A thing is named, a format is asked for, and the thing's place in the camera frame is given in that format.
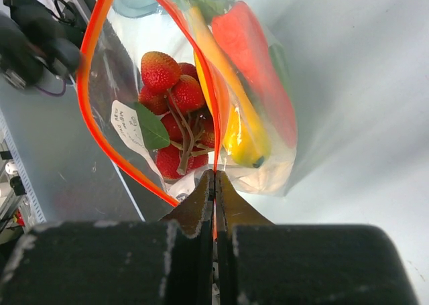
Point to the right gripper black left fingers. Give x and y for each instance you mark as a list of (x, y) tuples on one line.
[(112, 262)]

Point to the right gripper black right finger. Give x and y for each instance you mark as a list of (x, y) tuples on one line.
[(264, 263)]

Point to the yellow banana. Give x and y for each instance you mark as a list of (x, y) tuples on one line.
[(244, 137)]

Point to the red cherry bunch with leaf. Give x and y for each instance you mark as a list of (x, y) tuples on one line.
[(172, 92)]

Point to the clear zip bag red zipper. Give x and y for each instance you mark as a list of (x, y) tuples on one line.
[(109, 83)]

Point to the red orange carrot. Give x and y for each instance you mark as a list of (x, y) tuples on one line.
[(241, 37)]

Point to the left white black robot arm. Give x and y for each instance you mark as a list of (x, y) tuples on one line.
[(37, 42)]

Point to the white slotted cable duct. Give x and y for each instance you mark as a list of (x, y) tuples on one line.
[(33, 214)]

